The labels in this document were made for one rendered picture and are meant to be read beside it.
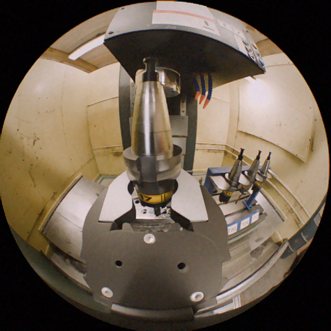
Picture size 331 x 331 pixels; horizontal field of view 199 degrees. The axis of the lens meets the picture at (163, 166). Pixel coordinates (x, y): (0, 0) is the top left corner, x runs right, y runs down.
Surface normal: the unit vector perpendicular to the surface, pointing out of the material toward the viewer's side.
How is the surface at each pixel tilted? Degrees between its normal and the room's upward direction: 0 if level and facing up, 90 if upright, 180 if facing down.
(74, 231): 24
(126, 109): 90
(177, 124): 90
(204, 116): 90
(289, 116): 90
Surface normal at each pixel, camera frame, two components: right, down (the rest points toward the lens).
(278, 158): -1.00, 0.04
